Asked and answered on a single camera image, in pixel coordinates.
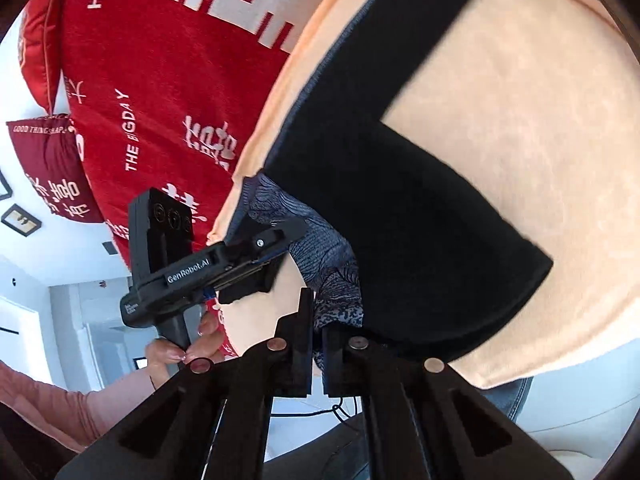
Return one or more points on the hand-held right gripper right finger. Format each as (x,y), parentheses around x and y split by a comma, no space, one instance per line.
(332,365)

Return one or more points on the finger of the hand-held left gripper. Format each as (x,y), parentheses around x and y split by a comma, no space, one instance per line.
(250,280)
(265,241)

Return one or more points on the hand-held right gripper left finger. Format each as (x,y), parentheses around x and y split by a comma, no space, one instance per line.
(303,350)

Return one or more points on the black pants blue patterned waistband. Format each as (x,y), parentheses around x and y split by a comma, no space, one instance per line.
(400,210)

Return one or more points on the person's left forearm pink sleeve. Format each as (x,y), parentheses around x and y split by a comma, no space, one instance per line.
(60,405)

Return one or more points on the person's left hand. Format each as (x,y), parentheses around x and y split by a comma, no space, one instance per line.
(162,360)

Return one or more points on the red cushion white lettering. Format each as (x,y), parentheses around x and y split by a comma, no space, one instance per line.
(55,170)

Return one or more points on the person's blue jeans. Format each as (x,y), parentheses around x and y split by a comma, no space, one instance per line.
(505,397)

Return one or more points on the red blanket white print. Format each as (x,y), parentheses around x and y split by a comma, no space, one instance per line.
(165,70)

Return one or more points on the red piped cushion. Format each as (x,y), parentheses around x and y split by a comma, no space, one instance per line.
(42,50)

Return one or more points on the peach blanket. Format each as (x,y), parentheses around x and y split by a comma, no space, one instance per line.
(500,110)

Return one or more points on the dark framed wall picture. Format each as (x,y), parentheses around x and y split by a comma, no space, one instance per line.
(4,185)
(20,220)

